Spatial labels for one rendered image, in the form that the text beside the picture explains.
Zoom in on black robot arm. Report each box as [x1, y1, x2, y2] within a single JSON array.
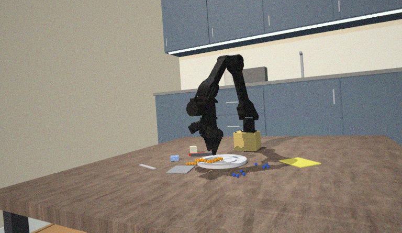
[[186, 54, 259, 134]]

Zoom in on white round plate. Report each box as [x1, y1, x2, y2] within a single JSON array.
[[197, 154, 247, 169]]

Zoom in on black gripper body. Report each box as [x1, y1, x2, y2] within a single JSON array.
[[199, 114, 224, 139]]

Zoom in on yellow flat square pad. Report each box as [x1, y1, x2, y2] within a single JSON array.
[[279, 158, 321, 168]]

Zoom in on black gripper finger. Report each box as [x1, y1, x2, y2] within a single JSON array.
[[206, 137, 222, 156], [200, 135, 211, 151]]

